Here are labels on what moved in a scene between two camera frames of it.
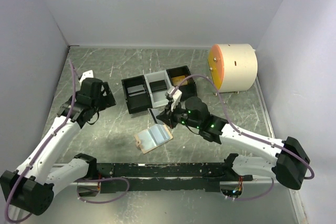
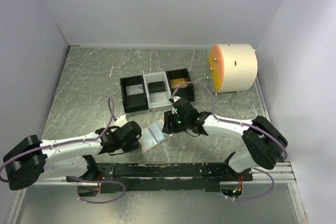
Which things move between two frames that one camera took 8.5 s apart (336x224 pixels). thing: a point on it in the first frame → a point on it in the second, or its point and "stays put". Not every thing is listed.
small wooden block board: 148,139 stays put
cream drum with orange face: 233,67 stays put
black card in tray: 158,85 stays put
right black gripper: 167,116 → 169,126
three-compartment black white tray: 148,91 stays put
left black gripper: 109,100 → 135,144
